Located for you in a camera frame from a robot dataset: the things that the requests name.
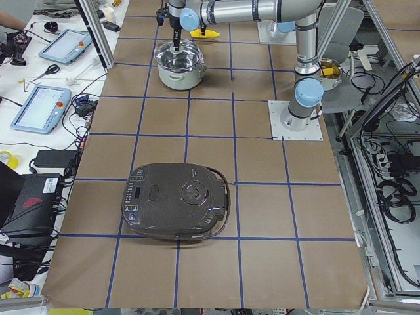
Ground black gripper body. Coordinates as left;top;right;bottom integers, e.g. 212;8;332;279
159;0;184;26

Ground yellow corn cob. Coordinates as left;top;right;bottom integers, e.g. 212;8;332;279
190;29;220;39

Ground glass pot lid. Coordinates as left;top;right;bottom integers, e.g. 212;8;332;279
154;39;204;73

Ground light green electric pot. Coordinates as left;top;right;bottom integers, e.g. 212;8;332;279
157;61;207;91

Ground steel pot at edge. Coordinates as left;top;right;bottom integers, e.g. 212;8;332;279
320;58;342;91

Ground paper cup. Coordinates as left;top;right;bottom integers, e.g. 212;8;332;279
102;7;116;23

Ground black power adapter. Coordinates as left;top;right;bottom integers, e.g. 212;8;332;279
102;21;121;32

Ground blue teach pendant far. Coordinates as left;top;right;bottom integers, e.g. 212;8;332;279
38;29;92;64

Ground blue teach pendant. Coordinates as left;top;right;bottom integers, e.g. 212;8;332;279
38;29;92;64
10;85;72;134

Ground black bowl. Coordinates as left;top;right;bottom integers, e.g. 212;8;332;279
43;21;58;33

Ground scissors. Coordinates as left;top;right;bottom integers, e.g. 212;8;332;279
34;64;60;81

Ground grey chair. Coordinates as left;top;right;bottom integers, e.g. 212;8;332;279
323;7;364;64

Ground blue teach pendant near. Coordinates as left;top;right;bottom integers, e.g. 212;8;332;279
10;85;72;134

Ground dark brown rice cooker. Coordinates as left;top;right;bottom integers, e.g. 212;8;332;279
121;163;231;241

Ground black power brick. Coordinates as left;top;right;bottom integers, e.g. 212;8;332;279
33;150;76;168

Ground yellow tape roll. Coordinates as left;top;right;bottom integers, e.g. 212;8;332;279
0;151;19;170

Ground aluminium frame post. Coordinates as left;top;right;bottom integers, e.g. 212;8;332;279
74;0;114;70

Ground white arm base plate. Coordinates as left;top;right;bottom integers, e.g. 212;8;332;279
268;100;323;141

